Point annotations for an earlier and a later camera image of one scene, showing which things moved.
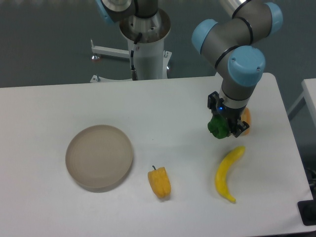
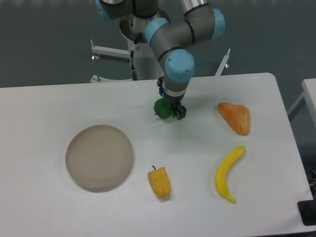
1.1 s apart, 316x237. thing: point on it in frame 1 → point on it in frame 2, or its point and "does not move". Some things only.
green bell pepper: [218, 127] → [163, 108]
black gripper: [232, 115] → [180, 112]
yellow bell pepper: [160, 181] does not move
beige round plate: [98, 158] does not move
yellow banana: [221, 174] does not move
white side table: [308, 88] does not move
